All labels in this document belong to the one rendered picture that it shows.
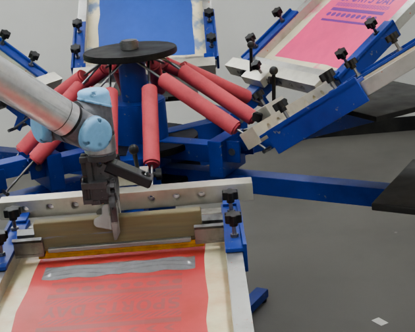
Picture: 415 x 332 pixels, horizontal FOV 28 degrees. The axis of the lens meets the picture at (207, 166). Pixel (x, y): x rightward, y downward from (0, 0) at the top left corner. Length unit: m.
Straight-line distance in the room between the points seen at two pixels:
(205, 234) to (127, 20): 1.85
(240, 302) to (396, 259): 2.59
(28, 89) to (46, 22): 4.47
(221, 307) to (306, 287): 2.22
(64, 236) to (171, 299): 0.36
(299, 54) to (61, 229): 1.50
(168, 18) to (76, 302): 2.04
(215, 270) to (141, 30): 1.89
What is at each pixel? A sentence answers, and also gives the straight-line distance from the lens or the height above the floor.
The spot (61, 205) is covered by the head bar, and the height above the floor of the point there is 1.02.
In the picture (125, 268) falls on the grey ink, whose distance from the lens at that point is 1.96.
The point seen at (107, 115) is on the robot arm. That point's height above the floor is 1.31.
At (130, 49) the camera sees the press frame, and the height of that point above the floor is 1.32.
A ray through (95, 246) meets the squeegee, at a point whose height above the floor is 0.99.
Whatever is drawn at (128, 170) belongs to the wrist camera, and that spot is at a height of 1.18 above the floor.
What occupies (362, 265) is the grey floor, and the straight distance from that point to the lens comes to 4.16.
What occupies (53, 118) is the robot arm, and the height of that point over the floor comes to 1.37.
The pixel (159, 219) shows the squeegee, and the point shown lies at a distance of 2.00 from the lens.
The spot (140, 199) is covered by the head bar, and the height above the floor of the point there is 1.02.
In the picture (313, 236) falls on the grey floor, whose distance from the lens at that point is 4.51.
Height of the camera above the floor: 1.76
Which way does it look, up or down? 18 degrees down
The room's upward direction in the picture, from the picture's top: 5 degrees counter-clockwise
